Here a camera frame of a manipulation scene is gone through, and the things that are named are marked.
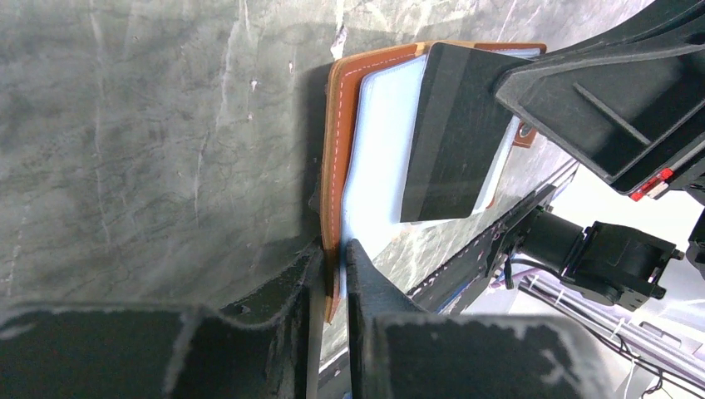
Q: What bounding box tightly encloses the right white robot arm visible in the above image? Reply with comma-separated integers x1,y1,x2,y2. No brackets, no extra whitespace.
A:
494,1,704,311

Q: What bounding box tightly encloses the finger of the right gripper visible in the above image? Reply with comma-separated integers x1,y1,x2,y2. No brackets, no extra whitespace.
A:
495,1,704,195

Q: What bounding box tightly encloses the black credit card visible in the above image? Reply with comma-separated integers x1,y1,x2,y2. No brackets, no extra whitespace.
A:
401,42,546,223

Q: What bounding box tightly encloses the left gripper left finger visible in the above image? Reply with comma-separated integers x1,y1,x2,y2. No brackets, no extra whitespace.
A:
1,242,323,398

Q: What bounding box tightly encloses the brown leather card holder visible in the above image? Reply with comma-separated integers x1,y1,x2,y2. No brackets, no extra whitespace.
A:
319,41,547,323

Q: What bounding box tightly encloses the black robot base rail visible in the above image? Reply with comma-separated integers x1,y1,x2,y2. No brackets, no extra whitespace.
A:
407,185,558,313

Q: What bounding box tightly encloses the aluminium frame rail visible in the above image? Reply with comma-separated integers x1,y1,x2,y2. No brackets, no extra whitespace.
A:
540,161,580,190

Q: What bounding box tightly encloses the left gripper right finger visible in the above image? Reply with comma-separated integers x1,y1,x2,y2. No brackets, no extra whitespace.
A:
346,240,614,398

